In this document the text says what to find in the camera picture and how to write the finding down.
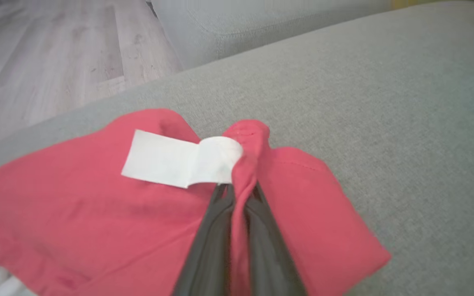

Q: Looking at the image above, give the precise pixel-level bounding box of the long grey sofa seat cushion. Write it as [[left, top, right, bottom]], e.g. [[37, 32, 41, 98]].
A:
[[151, 0, 395, 70]]

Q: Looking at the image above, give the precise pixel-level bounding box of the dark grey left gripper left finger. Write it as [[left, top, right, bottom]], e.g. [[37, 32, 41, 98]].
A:
[[173, 183, 236, 296]]

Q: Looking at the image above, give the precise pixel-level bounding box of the red and white basketball jersey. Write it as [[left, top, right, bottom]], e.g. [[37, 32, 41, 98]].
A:
[[0, 108, 392, 296]]

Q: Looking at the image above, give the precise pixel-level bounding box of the yellow sofa backrest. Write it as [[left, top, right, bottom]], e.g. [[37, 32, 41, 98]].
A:
[[391, 0, 432, 9]]

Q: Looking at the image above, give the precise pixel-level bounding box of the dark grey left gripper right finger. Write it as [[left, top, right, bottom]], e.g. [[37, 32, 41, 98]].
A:
[[245, 184, 308, 296]]

